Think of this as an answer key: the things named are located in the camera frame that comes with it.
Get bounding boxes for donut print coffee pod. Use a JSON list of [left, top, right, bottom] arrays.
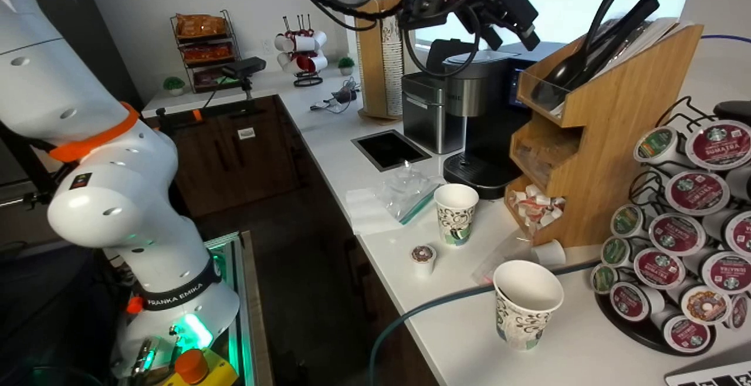
[[409, 243, 438, 276], [666, 285, 733, 327]]

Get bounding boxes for heap of creamer cups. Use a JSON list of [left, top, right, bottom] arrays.
[[509, 183, 567, 235]]

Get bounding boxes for yellow emergency stop button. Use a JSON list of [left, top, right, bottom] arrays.
[[157, 348, 239, 386]]

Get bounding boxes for coil of grey cable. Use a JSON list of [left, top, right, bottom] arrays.
[[309, 77, 361, 114]]

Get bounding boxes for white paper napkin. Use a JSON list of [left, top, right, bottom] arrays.
[[344, 187, 402, 236]]

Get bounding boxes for clear zip bag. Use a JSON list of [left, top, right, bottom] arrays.
[[375, 162, 445, 226]]

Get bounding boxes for mug tree with mugs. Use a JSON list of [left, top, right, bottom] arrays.
[[274, 15, 329, 88]]

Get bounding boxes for dark wooden cabinet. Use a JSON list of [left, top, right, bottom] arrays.
[[143, 95, 307, 218]]

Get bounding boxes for patterned paper cup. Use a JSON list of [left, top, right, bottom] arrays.
[[434, 183, 481, 248], [492, 259, 566, 352]]

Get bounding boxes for maroon lid coffee pod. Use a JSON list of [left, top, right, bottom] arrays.
[[685, 118, 751, 171], [648, 212, 708, 257], [704, 208, 751, 258], [651, 306, 712, 354], [664, 170, 732, 217], [632, 247, 688, 290], [684, 249, 751, 296], [724, 293, 751, 331], [608, 281, 665, 323]]

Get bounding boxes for black wire pod carousel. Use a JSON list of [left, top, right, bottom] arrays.
[[589, 95, 751, 357]]

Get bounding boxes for wooden cup dispenser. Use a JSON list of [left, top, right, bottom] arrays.
[[354, 0, 412, 124]]

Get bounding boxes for green lid coffee pod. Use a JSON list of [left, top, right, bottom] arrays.
[[610, 202, 649, 239], [590, 262, 620, 295], [633, 126, 686, 167], [600, 236, 635, 269]]

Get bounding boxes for black wire snack rack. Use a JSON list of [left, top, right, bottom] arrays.
[[170, 10, 242, 94]]

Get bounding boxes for grey board with black marks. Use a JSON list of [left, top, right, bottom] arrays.
[[664, 359, 751, 386]]

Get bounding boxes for camera on mount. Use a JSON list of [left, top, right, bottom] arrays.
[[154, 56, 268, 134]]

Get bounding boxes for black serving spoon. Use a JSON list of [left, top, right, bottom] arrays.
[[530, 0, 647, 112]]

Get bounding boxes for teal cable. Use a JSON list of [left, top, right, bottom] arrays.
[[368, 258, 603, 386]]

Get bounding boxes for blue cable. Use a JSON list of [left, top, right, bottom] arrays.
[[701, 33, 751, 45]]

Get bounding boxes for countertop trash opening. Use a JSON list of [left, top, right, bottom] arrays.
[[350, 129, 433, 173]]

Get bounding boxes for stack of paper cups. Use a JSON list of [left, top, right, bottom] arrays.
[[380, 13, 406, 118]]

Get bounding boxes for dark refrigerator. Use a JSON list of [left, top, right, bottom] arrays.
[[34, 0, 143, 112]]

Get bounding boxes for black serving utensil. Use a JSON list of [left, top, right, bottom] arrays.
[[562, 0, 661, 91]]

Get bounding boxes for clear plastic wrapper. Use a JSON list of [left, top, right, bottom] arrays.
[[471, 229, 536, 285]]

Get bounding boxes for wooden condiment organizer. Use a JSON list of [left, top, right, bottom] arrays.
[[503, 18, 704, 248]]

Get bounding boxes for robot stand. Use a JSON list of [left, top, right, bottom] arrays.
[[0, 231, 275, 386]]

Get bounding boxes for black and silver coffee maker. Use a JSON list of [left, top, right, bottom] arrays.
[[401, 39, 565, 200]]

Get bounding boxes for white creamer cup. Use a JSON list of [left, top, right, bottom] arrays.
[[530, 239, 567, 267]]

